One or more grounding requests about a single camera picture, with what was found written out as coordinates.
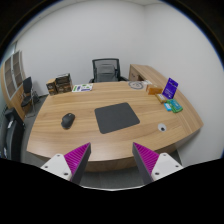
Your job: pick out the desk cable grommet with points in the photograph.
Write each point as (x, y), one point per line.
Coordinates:
(161, 127)

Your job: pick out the black mesh office chair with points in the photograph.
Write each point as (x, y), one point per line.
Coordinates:
(106, 70)

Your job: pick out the orange box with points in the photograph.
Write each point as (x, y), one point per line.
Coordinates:
(153, 89)

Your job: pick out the black chair at left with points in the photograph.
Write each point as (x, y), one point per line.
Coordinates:
(11, 135)

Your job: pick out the round white disc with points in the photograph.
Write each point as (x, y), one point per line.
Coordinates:
(135, 85)

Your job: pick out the dark brown box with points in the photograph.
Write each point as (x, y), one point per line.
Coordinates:
(63, 83)

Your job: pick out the wooden office desk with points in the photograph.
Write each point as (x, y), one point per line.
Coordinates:
(111, 151)

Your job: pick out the wooden side cabinet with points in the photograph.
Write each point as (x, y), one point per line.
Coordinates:
(145, 72)

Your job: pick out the blue packet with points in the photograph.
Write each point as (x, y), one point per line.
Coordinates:
(167, 106)

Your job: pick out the wooden bookshelf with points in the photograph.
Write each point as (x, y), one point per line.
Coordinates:
(12, 77)

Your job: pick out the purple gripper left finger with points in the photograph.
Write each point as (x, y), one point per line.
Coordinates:
(70, 166)

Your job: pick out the black visitor chair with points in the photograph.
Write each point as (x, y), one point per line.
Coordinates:
(29, 95)

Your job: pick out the dark grey mouse pad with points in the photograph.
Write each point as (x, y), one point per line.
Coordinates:
(115, 117)

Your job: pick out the purple standing sign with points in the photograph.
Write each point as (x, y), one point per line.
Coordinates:
(170, 89)

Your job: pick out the black computer mouse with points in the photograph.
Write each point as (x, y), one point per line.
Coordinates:
(67, 120)

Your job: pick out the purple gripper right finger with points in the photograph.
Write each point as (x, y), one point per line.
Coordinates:
(153, 166)

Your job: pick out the small brown box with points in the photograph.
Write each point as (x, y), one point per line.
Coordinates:
(51, 86)

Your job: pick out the white green leaflet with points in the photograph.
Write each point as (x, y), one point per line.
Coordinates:
(82, 87)

